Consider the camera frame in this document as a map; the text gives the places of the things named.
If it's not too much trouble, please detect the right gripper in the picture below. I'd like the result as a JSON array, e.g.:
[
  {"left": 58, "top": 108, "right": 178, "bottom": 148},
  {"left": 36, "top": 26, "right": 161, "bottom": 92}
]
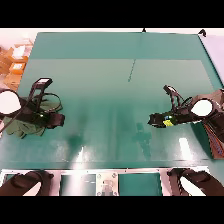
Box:
[{"left": 147, "top": 111, "right": 184, "bottom": 130}]

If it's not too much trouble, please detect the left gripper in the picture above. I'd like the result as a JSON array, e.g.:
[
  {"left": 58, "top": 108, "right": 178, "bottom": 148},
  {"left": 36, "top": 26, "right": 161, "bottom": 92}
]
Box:
[{"left": 40, "top": 112, "right": 66, "bottom": 130}]

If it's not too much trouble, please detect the green T-shirt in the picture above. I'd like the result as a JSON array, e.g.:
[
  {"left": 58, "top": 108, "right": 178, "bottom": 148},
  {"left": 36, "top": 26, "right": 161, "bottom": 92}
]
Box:
[{"left": 2, "top": 99, "right": 64, "bottom": 139}]

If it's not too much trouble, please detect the brown garment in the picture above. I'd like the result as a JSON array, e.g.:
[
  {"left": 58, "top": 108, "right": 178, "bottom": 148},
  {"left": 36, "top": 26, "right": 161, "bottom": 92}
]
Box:
[{"left": 193, "top": 87, "right": 224, "bottom": 160}]

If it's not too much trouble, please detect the black cable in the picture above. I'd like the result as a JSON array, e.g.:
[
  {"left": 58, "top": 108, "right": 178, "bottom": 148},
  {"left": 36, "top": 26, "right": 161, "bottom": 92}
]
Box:
[{"left": 41, "top": 92, "right": 64, "bottom": 114}]

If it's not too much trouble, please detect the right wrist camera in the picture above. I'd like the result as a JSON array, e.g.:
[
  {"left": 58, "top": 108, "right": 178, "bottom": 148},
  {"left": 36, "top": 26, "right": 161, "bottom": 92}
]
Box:
[{"left": 162, "top": 84, "right": 185, "bottom": 108}]

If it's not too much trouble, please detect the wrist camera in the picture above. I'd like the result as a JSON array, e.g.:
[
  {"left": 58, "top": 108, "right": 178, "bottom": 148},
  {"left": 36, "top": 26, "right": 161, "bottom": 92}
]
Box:
[
  {"left": 26, "top": 77, "right": 54, "bottom": 105},
  {"left": 162, "top": 84, "right": 185, "bottom": 108}
]

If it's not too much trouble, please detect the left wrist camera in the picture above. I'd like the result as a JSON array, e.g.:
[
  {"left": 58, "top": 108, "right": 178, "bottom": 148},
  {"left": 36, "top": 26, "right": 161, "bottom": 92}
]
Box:
[{"left": 26, "top": 77, "right": 54, "bottom": 105}]

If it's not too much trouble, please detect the silver frame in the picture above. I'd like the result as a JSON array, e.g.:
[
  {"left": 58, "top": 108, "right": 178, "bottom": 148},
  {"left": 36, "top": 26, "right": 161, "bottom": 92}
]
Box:
[{"left": 0, "top": 167, "right": 224, "bottom": 197}]

